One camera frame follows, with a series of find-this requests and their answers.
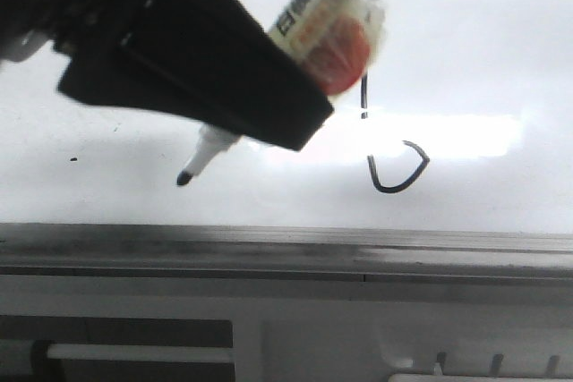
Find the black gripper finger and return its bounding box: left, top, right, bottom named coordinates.
left=58, top=0, right=333, bottom=150

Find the white black-tipped whiteboard marker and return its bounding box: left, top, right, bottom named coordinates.
left=176, top=0, right=384, bottom=186

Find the white marker tray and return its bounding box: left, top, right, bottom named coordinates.
left=388, top=374, right=572, bottom=382

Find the white whiteboard with aluminium frame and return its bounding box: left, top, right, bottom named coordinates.
left=1, top=0, right=572, bottom=285

